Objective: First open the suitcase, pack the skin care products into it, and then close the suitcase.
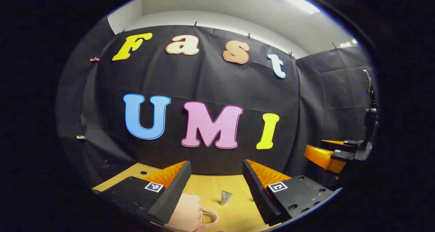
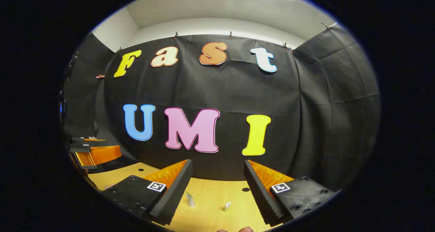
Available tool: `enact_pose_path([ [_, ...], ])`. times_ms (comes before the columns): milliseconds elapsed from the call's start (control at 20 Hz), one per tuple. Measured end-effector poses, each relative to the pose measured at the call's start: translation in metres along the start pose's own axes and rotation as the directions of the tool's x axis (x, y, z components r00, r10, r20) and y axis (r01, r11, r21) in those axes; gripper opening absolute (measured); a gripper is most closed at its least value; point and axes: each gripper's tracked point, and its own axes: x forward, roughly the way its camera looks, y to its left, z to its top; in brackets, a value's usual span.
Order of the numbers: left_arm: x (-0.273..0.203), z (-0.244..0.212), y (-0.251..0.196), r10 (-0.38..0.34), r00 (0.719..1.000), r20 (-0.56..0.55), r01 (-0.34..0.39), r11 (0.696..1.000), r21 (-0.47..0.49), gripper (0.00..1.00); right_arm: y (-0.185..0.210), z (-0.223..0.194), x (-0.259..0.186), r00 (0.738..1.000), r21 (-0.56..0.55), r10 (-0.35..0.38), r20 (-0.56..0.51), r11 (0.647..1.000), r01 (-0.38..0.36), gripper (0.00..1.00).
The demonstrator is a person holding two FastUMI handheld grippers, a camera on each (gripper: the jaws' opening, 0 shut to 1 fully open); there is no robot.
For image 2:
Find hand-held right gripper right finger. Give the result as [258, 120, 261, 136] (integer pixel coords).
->
[243, 160, 341, 227]

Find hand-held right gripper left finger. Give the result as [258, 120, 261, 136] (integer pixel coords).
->
[100, 159, 193, 226]

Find dark device with blue light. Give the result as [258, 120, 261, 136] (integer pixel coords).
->
[59, 91, 68, 123]

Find black backdrop cloth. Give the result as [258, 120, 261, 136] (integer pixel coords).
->
[60, 23, 381, 192]

